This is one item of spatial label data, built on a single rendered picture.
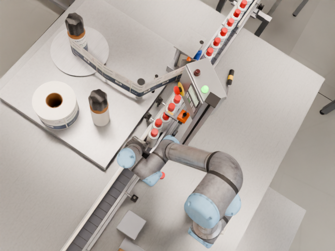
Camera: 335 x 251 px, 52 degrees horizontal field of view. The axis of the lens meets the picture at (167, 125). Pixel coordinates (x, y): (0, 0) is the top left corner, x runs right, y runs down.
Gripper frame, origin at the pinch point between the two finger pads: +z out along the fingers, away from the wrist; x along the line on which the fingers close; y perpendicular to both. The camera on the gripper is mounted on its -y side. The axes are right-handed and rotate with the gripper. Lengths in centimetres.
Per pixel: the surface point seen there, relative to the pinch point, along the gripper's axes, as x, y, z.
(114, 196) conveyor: 27.1, -0.3, -9.3
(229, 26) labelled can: -73, 0, 28
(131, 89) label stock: -18.7, 23.2, 6.9
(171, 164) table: 3.4, -14.6, 10.1
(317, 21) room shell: -144, -58, 190
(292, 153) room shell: -29, -93, 125
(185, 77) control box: -40, -1, -34
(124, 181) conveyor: 19.8, 0.0, -5.1
